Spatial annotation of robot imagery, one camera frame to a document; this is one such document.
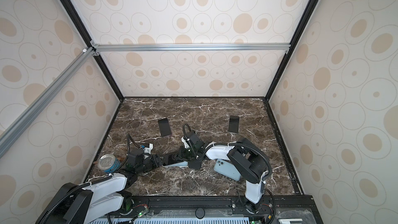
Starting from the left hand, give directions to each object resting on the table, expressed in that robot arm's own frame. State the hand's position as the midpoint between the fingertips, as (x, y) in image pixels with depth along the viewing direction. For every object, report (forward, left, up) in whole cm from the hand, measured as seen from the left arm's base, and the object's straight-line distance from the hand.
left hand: (170, 157), depth 85 cm
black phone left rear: (+23, +7, -5) cm, 24 cm away
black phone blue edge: (0, +1, -3) cm, 3 cm away
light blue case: (-3, -7, -4) cm, 8 cm away
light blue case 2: (-4, -32, -5) cm, 32 cm away
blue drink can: (-5, +29, +6) cm, 30 cm away
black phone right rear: (+24, -39, -3) cm, 46 cm away
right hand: (0, -3, -1) cm, 3 cm away
